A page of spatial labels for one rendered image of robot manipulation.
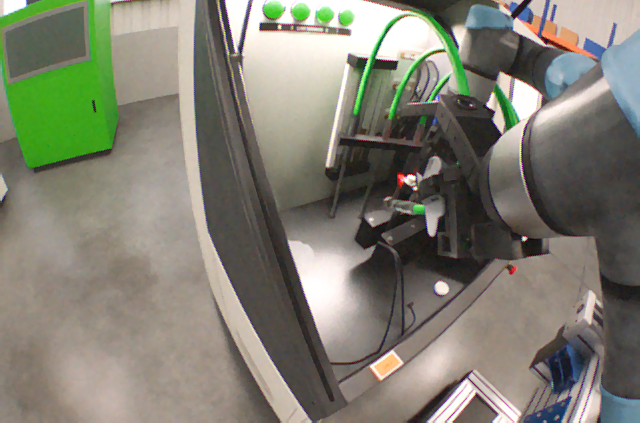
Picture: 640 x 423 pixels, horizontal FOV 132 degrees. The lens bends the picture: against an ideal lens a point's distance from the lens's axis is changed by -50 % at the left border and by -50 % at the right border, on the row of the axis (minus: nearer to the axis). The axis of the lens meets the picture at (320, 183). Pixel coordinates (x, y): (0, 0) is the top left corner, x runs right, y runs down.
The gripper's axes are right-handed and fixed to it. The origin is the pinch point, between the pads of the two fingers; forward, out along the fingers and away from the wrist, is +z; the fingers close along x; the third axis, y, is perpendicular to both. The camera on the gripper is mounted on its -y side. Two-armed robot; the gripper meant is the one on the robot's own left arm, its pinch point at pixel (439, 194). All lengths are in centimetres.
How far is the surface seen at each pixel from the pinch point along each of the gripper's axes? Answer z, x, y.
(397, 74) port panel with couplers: 34, 4, -40
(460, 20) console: 24, 24, -54
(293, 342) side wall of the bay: -1.3, -19.5, 18.9
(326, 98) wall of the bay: 26.5, -16.3, -28.1
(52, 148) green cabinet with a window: 109, -279, -63
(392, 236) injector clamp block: 25.7, -2.4, 5.4
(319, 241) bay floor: 40.6, -19.7, 6.4
